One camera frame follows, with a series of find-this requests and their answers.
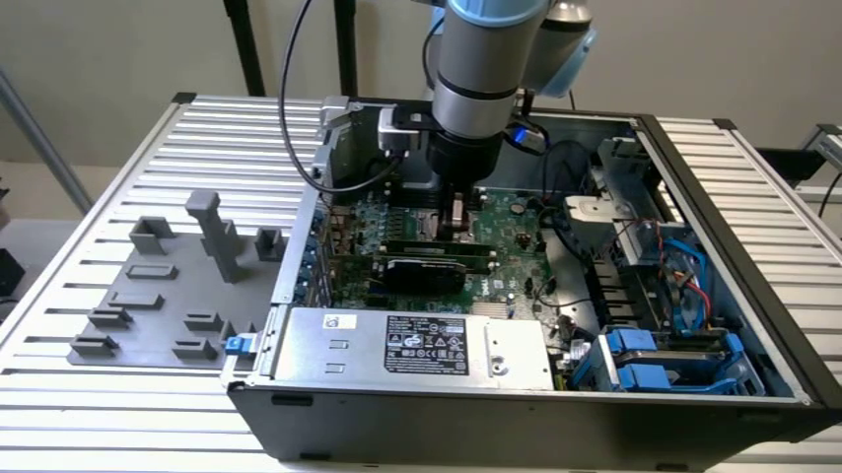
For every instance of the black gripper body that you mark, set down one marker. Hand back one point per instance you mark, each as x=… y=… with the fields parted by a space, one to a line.
x=466 y=157

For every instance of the green RAM stick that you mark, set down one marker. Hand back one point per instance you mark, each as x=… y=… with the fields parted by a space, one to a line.
x=420 y=246
x=479 y=262

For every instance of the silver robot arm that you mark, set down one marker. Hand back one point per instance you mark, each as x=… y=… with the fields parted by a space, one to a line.
x=483 y=59

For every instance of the CPU socket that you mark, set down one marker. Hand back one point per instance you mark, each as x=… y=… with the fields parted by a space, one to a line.
x=424 y=224

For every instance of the green motherboard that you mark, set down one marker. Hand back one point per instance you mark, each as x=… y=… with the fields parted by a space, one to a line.
x=512 y=246

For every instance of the black graphics card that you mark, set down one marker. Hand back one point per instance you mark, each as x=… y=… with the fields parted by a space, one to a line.
x=420 y=273

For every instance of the silver power supply unit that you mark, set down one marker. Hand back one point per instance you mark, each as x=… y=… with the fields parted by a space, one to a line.
x=407 y=345

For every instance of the black stand pole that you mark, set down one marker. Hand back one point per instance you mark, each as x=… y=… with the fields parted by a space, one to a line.
x=244 y=44
x=346 y=44

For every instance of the blue disk bay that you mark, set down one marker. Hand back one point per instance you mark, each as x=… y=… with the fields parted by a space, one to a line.
x=658 y=362

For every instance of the blue case latch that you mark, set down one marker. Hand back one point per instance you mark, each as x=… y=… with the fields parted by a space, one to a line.
x=239 y=345

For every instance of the black open PC case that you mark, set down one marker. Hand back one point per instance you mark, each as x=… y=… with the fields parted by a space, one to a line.
x=526 y=424

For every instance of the grey parts rack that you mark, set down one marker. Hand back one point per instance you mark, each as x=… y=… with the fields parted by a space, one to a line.
x=171 y=295

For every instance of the grey metal pole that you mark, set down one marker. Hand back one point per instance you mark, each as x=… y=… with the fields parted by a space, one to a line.
x=39 y=138

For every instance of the black box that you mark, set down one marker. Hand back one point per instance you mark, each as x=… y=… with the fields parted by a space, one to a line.
x=11 y=273

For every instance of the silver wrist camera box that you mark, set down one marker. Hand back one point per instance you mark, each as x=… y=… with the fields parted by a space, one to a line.
x=394 y=129

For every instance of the black bracket block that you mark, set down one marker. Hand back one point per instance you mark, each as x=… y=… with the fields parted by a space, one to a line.
x=786 y=163

